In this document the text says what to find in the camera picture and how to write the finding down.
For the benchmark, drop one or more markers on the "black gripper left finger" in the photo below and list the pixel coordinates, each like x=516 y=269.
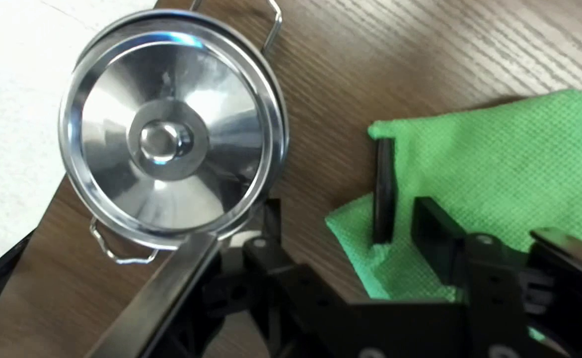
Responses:
x=383 y=191

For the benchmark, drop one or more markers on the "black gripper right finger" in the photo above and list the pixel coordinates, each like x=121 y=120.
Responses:
x=439 y=241

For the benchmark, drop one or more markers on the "green microfiber towel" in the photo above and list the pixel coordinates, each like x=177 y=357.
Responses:
x=500 y=166

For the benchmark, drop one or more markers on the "stainless steel pot lid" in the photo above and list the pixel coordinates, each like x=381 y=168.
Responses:
x=171 y=132

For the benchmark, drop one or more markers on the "small stainless steel pot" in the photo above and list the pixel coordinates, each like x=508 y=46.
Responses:
x=121 y=255

